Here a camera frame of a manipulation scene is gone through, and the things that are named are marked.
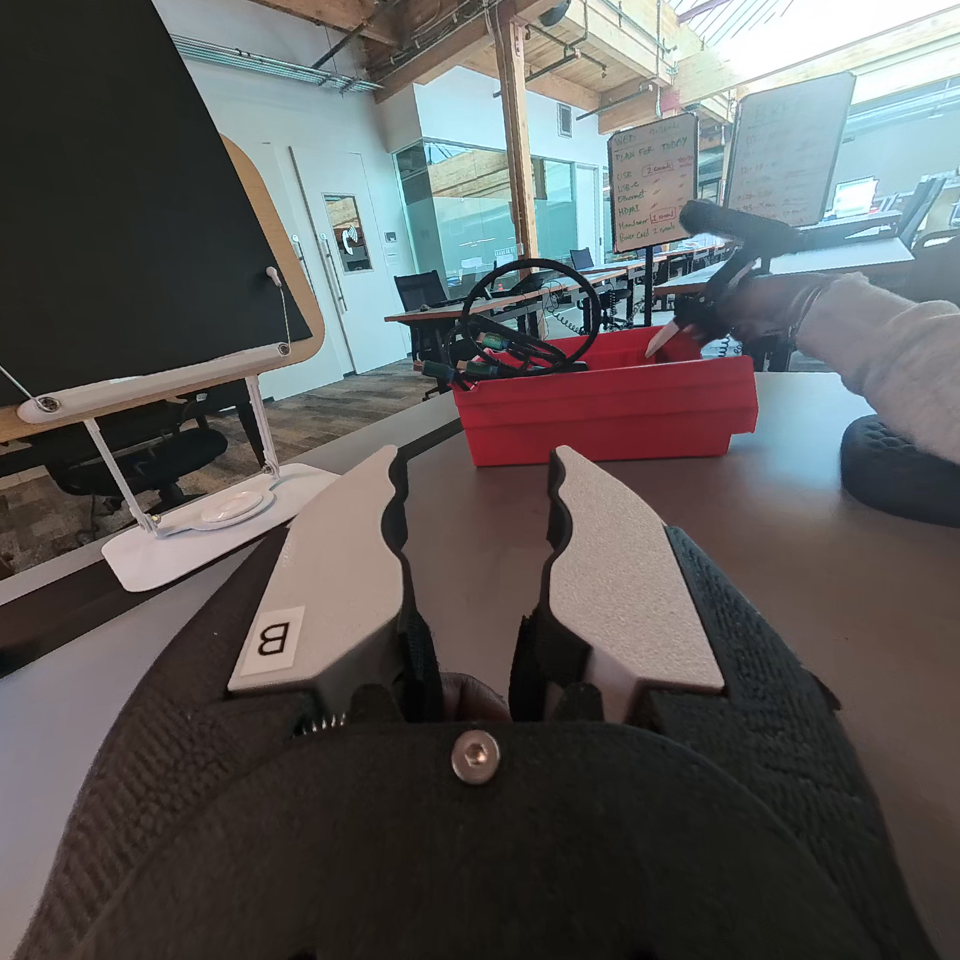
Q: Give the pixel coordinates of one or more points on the black wrist rest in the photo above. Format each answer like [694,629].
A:
[892,472]

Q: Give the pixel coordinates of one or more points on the person's right hand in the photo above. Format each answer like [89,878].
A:
[772,307]

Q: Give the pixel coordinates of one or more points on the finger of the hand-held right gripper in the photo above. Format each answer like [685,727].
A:
[666,337]

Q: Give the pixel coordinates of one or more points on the black board on white stand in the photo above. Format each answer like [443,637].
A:
[112,187]

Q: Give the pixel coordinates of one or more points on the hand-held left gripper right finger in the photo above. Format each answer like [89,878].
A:
[630,600]

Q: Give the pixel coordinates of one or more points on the wooden post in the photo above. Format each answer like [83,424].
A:
[519,150]

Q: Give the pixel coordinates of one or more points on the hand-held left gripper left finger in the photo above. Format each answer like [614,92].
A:
[330,585]

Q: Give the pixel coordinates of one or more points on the black dome camera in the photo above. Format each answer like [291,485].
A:
[555,11]

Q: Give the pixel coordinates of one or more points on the person's right forearm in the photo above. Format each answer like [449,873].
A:
[885,352]

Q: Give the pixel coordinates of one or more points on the white double door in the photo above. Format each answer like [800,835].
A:
[330,262]

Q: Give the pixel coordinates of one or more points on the whiteboard on stand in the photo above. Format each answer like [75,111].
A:
[787,150]
[651,180]

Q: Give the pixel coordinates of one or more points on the wooden office desk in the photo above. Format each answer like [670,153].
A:
[480,300]

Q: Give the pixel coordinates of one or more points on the person's left hand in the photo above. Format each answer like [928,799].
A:
[476,697]

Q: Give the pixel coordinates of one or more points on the black office chair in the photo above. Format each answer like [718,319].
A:
[420,289]
[135,465]

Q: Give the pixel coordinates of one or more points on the red plastic bin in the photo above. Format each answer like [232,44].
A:
[600,412]

